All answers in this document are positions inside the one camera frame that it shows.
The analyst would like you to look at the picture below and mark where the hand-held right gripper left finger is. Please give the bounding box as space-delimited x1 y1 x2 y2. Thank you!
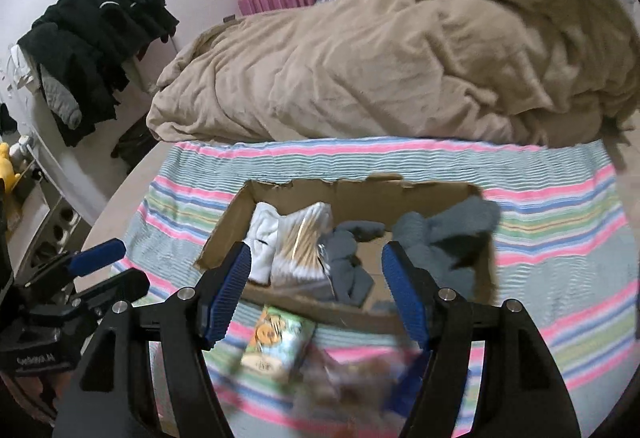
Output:
54 241 253 438

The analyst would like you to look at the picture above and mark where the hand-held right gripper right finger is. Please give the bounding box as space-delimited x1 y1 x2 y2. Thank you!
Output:
381 241 583 438

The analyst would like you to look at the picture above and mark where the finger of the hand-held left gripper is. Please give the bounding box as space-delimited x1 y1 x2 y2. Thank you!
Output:
30 239 127 290
70 268 151 314

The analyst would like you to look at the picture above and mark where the cardboard box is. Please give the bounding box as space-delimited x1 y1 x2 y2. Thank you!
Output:
195 174 497 336

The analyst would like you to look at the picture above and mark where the grey sock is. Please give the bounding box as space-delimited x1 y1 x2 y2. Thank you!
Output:
391 197 502 304
320 219 387 310

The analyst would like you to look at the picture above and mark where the white sock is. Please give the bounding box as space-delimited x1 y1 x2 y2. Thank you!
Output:
245 202 286 284

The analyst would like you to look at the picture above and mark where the grey shelf unit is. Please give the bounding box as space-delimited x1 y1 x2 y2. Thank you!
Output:
10 188 83 269

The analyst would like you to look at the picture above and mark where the green cartoon tissue pack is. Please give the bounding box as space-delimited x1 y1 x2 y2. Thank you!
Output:
239 305 318 385

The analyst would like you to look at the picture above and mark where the pack of cotton swabs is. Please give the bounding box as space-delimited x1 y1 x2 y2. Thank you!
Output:
270 202 337 303

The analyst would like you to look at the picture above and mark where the blue item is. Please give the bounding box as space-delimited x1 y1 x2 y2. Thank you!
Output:
385 353 432 414

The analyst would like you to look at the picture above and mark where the blurred brown item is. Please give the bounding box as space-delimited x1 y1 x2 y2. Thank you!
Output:
295 343 426 434

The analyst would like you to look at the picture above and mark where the dark cloth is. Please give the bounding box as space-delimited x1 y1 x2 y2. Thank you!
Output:
111 124 161 161

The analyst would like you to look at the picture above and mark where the yellow plush toy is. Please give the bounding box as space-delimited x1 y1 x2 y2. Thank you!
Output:
0 142 23 194

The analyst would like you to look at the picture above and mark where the striped bed sheet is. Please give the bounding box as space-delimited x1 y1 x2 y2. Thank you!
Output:
123 137 640 438

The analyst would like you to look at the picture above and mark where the pile of dark clothes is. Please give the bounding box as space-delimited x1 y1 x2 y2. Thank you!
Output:
17 0 180 148

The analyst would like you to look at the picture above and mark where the beige blanket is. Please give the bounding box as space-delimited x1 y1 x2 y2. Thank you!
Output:
146 0 640 149

